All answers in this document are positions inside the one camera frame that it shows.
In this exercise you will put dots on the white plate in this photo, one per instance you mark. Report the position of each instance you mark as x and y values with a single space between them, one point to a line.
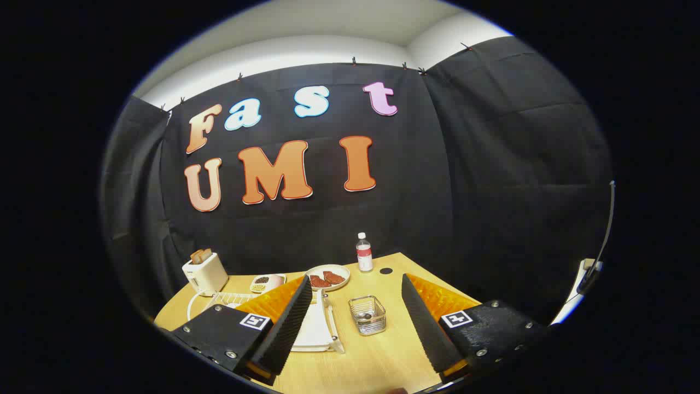
327 268

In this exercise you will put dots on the brown toast slice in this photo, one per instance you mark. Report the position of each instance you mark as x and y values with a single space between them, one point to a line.
206 254
196 257

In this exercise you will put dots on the red meat slice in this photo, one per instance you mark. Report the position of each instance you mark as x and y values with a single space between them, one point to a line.
334 277
319 282

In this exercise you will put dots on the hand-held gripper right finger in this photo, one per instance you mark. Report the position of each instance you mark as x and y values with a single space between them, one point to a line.
429 328

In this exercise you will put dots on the clear water bottle red label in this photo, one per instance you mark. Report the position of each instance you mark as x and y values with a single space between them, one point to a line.
364 257

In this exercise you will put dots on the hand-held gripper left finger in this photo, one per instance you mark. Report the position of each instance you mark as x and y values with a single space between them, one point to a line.
287 334

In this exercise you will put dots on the black backdrop cloth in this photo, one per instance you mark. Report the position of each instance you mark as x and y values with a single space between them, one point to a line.
437 191

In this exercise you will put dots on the white toaster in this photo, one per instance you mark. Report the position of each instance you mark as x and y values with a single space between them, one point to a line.
208 276

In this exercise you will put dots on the white divided snack dish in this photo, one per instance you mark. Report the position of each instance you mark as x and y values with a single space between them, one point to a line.
276 282

